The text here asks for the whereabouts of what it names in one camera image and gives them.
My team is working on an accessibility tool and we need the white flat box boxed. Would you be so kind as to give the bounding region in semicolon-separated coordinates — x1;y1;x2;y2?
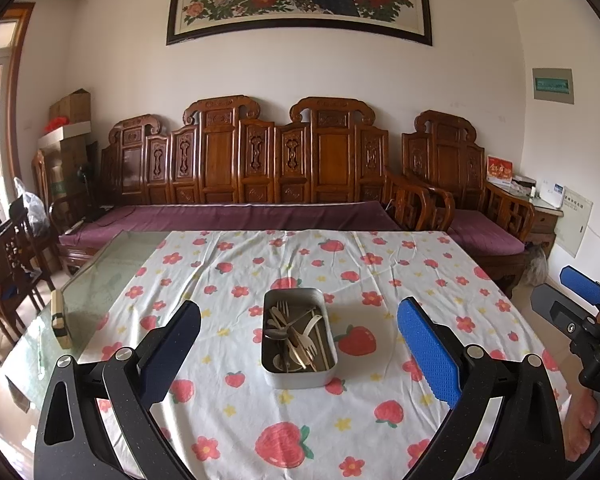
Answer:
37;120;92;148

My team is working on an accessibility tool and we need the stack of cardboard boxes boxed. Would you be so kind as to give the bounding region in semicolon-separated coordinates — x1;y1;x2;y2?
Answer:
35;140;98;201

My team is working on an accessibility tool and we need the framed peacock flower painting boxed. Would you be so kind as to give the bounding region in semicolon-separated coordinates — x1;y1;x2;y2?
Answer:
166;0;433;47

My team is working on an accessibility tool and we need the slim white spoon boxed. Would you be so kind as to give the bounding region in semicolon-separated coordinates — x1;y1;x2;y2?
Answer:
300;314;325;341

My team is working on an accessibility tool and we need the rectangular metal tray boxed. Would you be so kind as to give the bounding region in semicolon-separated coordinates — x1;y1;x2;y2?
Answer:
260;287;338;389

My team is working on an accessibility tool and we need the long purple sofa cushion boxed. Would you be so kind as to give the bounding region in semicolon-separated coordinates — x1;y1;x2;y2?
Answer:
62;201;403;248

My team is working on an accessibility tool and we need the grey crumpled bag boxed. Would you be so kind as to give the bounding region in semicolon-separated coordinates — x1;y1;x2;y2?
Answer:
522;245;551;286

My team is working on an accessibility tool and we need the wooden framed glass door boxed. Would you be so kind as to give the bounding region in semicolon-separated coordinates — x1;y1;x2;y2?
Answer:
0;2;36;196

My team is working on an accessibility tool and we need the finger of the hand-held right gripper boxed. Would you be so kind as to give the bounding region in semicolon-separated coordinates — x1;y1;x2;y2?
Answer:
559;266;600;307
530;284;600;342

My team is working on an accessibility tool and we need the purple armchair cushion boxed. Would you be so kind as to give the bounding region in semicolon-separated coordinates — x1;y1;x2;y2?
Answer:
447;209;526;256

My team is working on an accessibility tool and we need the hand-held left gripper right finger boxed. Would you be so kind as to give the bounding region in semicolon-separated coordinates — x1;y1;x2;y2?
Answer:
396;296;566;480

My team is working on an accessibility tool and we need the wall panel with green label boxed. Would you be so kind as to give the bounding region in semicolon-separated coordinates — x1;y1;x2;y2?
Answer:
532;67;576;106

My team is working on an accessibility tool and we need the pale gold metal fork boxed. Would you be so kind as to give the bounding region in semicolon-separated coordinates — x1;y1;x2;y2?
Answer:
289;330;315;362

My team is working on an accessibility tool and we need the white wall distribution box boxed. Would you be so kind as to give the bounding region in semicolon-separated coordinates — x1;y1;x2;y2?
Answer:
554;186;594;259

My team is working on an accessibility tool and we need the floral strawberry tablecloth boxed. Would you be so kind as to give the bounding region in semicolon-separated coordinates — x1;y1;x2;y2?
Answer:
77;230;571;480

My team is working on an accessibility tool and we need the white device with blue print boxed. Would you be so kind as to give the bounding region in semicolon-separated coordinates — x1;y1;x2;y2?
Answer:
540;180;566;208

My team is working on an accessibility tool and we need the long carved wooden sofa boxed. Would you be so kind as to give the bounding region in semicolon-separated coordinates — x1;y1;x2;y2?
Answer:
49;94;456;277

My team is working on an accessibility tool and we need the person's right hand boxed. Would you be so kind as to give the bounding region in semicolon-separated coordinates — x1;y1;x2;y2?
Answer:
564;389;600;462

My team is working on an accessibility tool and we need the brown cardboard box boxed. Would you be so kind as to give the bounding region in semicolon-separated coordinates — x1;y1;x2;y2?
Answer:
48;89;92;126

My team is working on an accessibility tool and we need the wooden dining chair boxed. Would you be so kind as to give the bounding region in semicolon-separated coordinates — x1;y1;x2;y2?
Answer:
7;197;56;281
0;220;48;367

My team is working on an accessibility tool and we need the carved wooden armchair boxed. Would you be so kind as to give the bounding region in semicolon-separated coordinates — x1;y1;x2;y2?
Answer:
401;110;536;298

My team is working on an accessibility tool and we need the wooden side table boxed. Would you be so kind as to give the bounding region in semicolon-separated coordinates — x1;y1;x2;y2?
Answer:
527;195;566;256

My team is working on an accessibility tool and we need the clear plastic bag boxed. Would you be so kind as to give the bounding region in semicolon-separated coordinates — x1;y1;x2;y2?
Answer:
12;176;51;236

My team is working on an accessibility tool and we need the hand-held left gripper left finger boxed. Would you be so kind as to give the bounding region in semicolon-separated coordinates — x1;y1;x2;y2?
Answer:
34;300;202;480

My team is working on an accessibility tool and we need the silver metal fork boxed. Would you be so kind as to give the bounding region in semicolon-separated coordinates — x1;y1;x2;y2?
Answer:
271;301;293;331

